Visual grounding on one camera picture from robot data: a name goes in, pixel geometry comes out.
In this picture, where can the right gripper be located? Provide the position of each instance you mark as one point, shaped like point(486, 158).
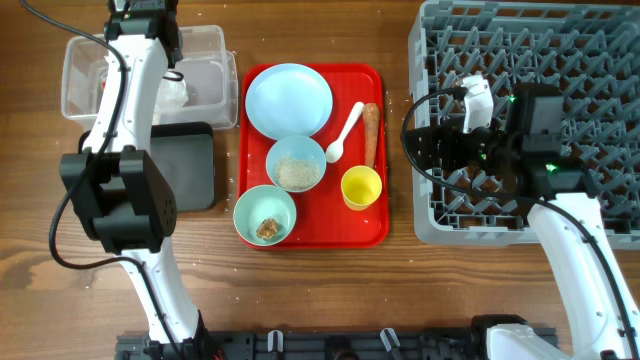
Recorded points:
point(449, 134)

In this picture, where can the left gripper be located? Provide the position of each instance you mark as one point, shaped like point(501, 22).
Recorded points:
point(179, 57)

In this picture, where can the white napkin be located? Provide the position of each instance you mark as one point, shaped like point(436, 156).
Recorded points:
point(171, 95)

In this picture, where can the orange carrot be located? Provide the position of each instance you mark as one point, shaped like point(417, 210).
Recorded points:
point(371, 118)

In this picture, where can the yellow plastic cup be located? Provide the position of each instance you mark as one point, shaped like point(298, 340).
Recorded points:
point(361, 186)

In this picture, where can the white plastic spoon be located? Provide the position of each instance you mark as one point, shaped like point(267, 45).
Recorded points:
point(336, 149)

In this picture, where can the light blue plate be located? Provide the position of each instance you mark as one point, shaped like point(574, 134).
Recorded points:
point(288, 99)

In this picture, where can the light blue bowl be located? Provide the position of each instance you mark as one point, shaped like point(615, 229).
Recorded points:
point(297, 146)

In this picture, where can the white rice pile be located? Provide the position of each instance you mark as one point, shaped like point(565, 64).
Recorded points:
point(295, 174)

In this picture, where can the mint green bowl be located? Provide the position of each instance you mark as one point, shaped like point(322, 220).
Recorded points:
point(260, 203)

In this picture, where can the brown food scrap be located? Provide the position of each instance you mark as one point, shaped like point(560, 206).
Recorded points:
point(267, 229)

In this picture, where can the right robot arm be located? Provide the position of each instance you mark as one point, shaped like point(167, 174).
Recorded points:
point(523, 163)

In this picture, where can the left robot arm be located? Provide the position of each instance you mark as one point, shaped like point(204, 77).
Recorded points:
point(136, 66)

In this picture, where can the grey dishwasher rack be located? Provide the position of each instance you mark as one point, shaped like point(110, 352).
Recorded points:
point(590, 52)

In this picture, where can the clear plastic bin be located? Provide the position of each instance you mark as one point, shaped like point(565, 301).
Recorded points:
point(209, 71)

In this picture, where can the black plastic tray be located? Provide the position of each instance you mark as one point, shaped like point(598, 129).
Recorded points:
point(185, 165)

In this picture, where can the red serving tray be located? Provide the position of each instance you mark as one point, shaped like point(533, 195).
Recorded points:
point(323, 219)

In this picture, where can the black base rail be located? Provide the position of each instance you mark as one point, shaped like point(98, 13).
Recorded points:
point(442, 343)

